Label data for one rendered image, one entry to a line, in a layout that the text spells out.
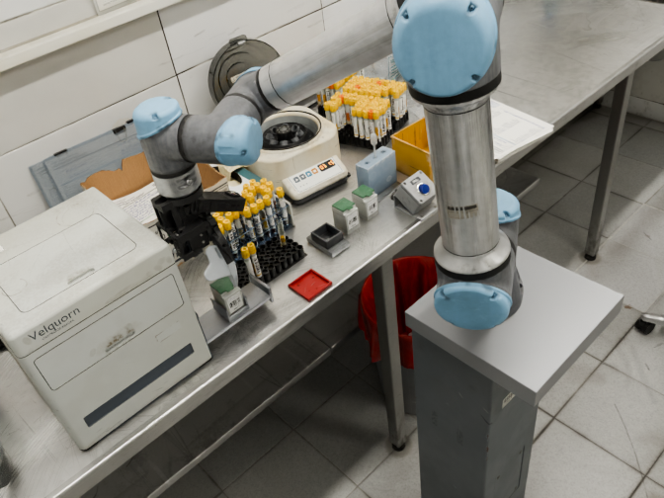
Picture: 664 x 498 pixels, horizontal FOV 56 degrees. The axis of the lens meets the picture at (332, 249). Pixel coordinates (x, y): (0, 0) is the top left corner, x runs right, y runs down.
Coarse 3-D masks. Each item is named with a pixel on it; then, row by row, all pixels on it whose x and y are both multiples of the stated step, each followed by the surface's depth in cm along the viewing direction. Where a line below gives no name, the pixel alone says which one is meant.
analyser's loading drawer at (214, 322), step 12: (252, 276) 130; (252, 288) 131; (264, 288) 128; (252, 300) 128; (264, 300) 128; (216, 312) 126; (228, 312) 122; (240, 312) 125; (204, 324) 124; (216, 324) 124; (228, 324) 123; (216, 336) 122
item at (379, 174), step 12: (372, 156) 152; (384, 156) 151; (360, 168) 150; (372, 168) 149; (384, 168) 153; (360, 180) 152; (372, 180) 151; (384, 180) 155; (396, 180) 158; (384, 192) 156
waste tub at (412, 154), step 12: (420, 120) 163; (396, 132) 159; (408, 132) 162; (420, 132) 165; (396, 144) 158; (408, 144) 154; (420, 144) 167; (396, 156) 161; (408, 156) 157; (420, 156) 153; (396, 168) 163; (408, 168) 160; (420, 168) 156; (432, 180) 156
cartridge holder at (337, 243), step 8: (328, 224) 144; (312, 232) 143; (320, 232) 145; (328, 232) 146; (336, 232) 143; (312, 240) 144; (320, 240) 141; (328, 240) 140; (336, 240) 142; (344, 240) 143; (320, 248) 143; (328, 248) 141; (336, 248) 141; (344, 248) 142
